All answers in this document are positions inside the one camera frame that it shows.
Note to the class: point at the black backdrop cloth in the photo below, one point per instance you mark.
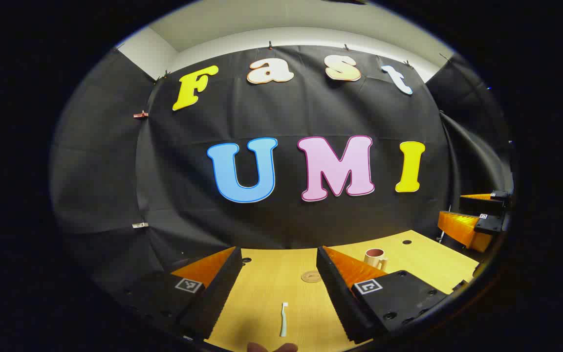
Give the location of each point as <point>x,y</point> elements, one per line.
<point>281,117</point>

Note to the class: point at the round brown coaster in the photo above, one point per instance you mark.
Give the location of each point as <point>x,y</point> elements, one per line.
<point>311,276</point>

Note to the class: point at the black backdrop frame pole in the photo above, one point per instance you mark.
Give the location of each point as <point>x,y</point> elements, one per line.
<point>452,156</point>

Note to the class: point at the silver clip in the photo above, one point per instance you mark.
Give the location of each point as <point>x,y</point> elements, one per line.
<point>140,225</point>

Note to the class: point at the pale green toothbrush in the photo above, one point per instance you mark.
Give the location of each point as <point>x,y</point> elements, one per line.
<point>284,320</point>

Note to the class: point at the wooden desktop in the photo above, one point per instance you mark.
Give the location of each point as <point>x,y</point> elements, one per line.
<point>271,293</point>

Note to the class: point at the white stand pole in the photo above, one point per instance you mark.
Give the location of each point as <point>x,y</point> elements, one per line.
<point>441,236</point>

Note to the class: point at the red clip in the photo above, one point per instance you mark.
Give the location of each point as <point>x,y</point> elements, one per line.
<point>140,115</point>

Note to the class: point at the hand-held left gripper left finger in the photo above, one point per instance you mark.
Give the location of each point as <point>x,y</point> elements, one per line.
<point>218,298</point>

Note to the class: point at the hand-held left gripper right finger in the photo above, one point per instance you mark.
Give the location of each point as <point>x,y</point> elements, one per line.
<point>335,303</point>

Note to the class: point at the beige cup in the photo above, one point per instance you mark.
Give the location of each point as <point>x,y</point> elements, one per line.
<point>373,258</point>

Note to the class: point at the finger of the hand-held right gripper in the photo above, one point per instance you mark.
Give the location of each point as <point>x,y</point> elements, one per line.
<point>482,204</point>
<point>462,229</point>

